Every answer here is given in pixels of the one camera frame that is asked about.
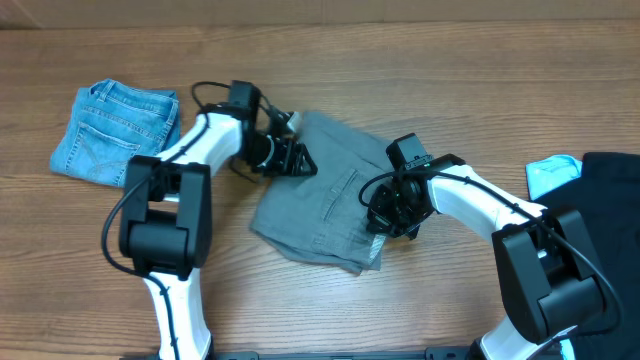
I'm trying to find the folded blue jeans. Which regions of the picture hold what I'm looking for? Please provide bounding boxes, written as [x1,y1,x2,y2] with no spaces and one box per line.
[50,79,181,187]

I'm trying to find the grey shorts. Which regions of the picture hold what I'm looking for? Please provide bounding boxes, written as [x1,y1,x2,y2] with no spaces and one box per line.
[250,112,392,274]

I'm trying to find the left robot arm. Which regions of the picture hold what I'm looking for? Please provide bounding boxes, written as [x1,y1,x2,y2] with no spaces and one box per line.
[105,81,318,359]

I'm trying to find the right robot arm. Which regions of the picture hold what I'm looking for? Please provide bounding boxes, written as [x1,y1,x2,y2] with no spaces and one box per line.
[364,134,619,359]

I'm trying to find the light blue garment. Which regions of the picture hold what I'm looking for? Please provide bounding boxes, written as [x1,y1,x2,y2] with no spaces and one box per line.
[525,154,583,200]

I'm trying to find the black garment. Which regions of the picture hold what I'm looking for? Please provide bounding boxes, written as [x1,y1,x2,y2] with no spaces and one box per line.
[533,152,639,359]

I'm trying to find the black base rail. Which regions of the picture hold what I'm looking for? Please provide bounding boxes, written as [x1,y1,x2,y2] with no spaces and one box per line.
[119,344,481,360]

